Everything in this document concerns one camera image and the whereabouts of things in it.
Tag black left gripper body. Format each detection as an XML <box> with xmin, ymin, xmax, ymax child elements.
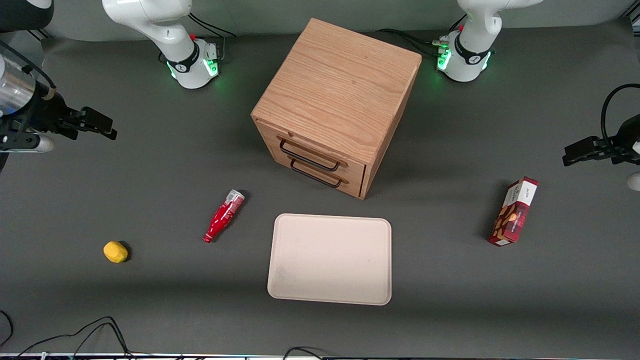
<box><xmin>608</xmin><ymin>114</ymin><xmax>640</xmax><ymax>166</ymax></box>

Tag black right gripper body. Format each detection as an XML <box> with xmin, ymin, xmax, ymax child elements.
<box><xmin>24</xmin><ymin>86</ymin><xmax>87</xmax><ymax>143</ymax></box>

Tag red coke bottle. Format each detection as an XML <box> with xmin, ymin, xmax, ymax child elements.
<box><xmin>202</xmin><ymin>189</ymin><xmax>246</xmax><ymax>244</ymax></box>

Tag beige rectangular tray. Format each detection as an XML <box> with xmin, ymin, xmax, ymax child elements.
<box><xmin>266</xmin><ymin>213</ymin><xmax>393</xmax><ymax>307</ymax></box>

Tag red cookie box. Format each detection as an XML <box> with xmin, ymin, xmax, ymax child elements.
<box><xmin>487</xmin><ymin>176</ymin><xmax>540</xmax><ymax>247</ymax></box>

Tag yellow lemon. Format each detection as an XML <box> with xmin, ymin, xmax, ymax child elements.
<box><xmin>103</xmin><ymin>240</ymin><xmax>130</xmax><ymax>264</ymax></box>

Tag wooden drawer cabinet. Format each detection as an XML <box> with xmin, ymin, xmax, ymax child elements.
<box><xmin>251</xmin><ymin>18</ymin><xmax>423</xmax><ymax>200</ymax></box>

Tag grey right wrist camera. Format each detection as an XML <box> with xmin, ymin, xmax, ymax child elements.
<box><xmin>0</xmin><ymin>135</ymin><xmax>55</xmax><ymax>154</ymax></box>

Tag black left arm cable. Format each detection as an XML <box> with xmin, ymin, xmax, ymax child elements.
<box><xmin>601</xmin><ymin>83</ymin><xmax>640</xmax><ymax>147</ymax></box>

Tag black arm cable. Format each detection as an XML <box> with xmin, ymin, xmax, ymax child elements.
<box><xmin>0</xmin><ymin>39</ymin><xmax>57</xmax><ymax>102</ymax></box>
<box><xmin>601</xmin><ymin>83</ymin><xmax>640</xmax><ymax>147</ymax></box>

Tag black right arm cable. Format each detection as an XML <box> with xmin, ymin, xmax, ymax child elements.
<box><xmin>0</xmin><ymin>39</ymin><xmax>57</xmax><ymax>102</ymax></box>

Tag black right base cable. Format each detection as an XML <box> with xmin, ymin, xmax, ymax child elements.
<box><xmin>187</xmin><ymin>12</ymin><xmax>237</xmax><ymax>63</ymax></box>

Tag black base cable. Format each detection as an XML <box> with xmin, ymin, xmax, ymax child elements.
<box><xmin>187</xmin><ymin>12</ymin><xmax>237</xmax><ymax>63</ymax></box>
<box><xmin>375</xmin><ymin>14</ymin><xmax>468</xmax><ymax>58</ymax></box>

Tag black floor cable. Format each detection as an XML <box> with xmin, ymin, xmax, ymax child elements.
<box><xmin>282</xmin><ymin>346</ymin><xmax>328</xmax><ymax>360</ymax></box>
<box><xmin>0</xmin><ymin>310</ymin><xmax>136</xmax><ymax>360</ymax></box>

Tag black left base cable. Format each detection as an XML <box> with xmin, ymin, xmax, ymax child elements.
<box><xmin>375</xmin><ymin>14</ymin><xmax>468</xmax><ymax>58</ymax></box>

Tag wooden drawer black handle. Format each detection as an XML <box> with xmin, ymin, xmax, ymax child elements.
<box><xmin>285</xmin><ymin>155</ymin><xmax>367</xmax><ymax>197</ymax></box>
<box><xmin>272</xmin><ymin>131</ymin><xmax>368</xmax><ymax>175</ymax></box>

